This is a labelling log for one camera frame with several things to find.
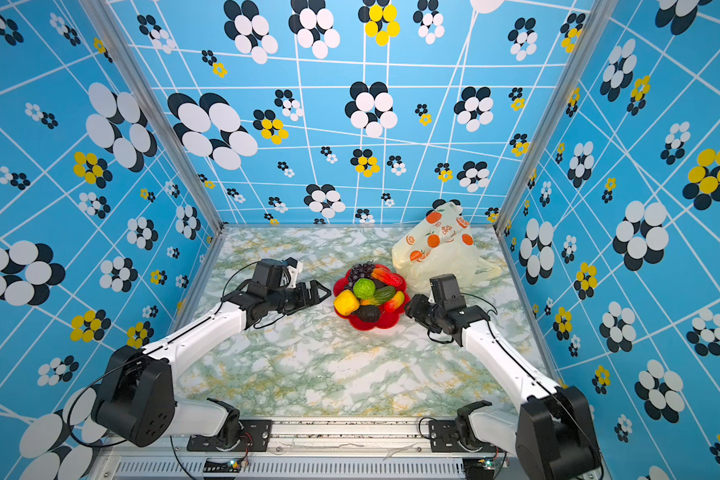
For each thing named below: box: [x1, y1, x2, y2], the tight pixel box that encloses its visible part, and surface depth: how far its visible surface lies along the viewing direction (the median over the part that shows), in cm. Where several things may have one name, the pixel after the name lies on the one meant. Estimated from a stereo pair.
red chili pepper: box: [371, 264, 408, 297], surface depth 98 cm
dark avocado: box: [352, 305, 380, 322], surface depth 93 cm
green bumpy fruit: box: [353, 278, 376, 300], surface depth 93 cm
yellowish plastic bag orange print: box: [392, 201, 502, 294], surface depth 99 cm
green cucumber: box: [369, 286, 396, 305], surface depth 95 cm
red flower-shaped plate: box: [333, 263, 411, 331], surface depth 95 cm
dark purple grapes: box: [344, 260, 375, 291], surface depth 98 cm
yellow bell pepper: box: [334, 289, 360, 316], surface depth 91 cm
